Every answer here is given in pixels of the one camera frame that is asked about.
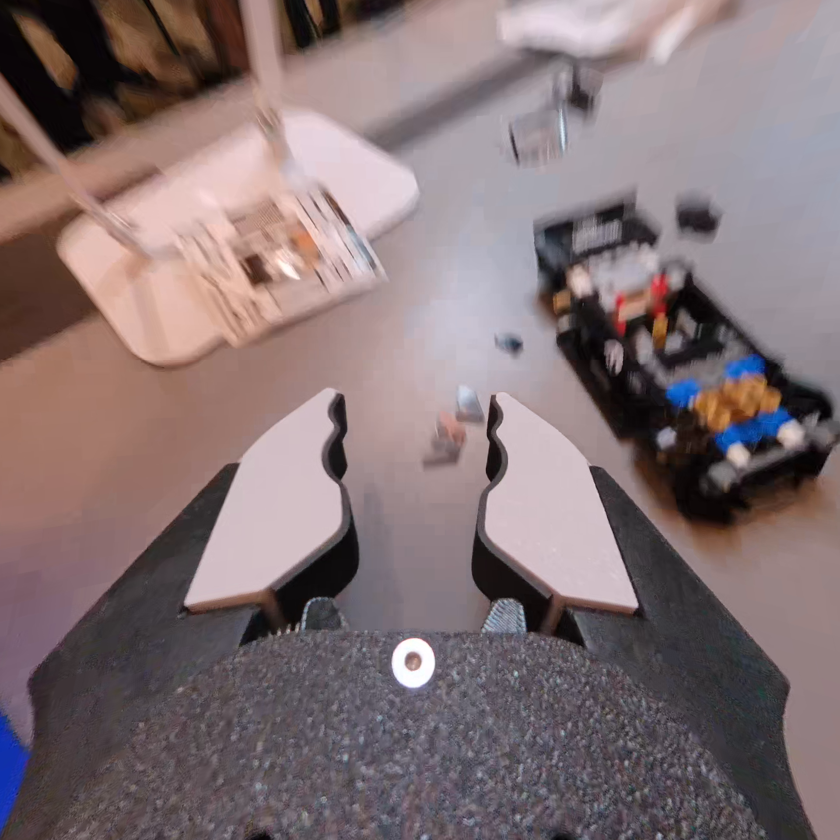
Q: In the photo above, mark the small black lego assembly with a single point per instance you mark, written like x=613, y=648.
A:
x=578, y=85

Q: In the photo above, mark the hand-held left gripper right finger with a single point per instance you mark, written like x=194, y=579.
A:
x=558, y=525

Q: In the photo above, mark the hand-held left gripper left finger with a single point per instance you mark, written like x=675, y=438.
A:
x=269, y=519

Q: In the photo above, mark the lego car model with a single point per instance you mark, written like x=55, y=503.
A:
x=683, y=381

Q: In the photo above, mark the crumpled white paper bag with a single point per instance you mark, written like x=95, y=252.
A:
x=604, y=26

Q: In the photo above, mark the small dark lego plate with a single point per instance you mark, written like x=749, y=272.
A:
x=444, y=441

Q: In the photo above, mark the blue plastic bin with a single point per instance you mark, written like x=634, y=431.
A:
x=8, y=768

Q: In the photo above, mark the lego sticker sheet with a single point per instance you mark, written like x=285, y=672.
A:
x=276, y=256

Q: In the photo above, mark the black wedge lego plate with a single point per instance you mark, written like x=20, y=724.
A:
x=698, y=217

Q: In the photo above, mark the white stand rod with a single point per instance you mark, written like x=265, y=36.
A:
x=66, y=177
x=269, y=118

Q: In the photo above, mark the dark lego slope piece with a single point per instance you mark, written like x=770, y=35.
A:
x=508, y=344

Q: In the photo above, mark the clear lego windshield piece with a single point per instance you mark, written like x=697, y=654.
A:
x=538, y=135

